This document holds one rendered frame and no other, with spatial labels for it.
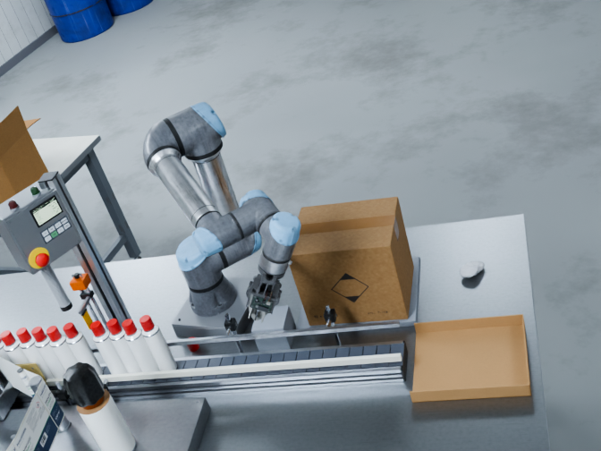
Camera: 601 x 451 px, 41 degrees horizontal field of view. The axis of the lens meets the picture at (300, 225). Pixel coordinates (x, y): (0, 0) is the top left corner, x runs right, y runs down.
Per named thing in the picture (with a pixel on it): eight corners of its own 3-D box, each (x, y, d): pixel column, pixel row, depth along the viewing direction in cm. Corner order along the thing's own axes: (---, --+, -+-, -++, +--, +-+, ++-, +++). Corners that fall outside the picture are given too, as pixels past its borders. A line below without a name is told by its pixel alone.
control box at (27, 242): (18, 266, 227) (-13, 211, 217) (67, 233, 235) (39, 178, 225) (35, 276, 220) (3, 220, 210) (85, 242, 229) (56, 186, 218)
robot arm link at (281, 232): (291, 206, 200) (308, 227, 195) (280, 238, 206) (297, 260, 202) (264, 210, 195) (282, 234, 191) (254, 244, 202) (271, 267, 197)
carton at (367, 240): (308, 326, 242) (285, 255, 227) (321, 275, 260) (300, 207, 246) (408, 319, 233) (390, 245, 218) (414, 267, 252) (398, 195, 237)
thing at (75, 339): (84, 382, 242) (56, 333, 231) (90, 370, 246) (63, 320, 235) (100, 381, 241) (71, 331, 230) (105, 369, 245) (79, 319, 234)
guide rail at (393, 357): (48, 386, 243) (46, 381, 242) (50, 383, 244) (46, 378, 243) (402, 361, 213) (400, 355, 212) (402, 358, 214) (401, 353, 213)
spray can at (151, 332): (157, 375, 236) (131, 324, 225) (165, 362, 240) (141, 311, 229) (173, 377, 234) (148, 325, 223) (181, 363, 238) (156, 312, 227)
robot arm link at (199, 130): (213, 258, 259) (156, 113, 226) (253, 236, 263) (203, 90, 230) (228, 276, 250) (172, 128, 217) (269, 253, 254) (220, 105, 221)
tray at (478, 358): (411, 403, 210) (409, 392, 207) (416, 333, 230) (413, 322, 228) (531, 395, 201) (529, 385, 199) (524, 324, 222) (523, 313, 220)
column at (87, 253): (128, 358, 255) (37, 182, 218) (133, 347, 258) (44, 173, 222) (141, 356, 253) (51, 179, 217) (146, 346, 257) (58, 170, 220)
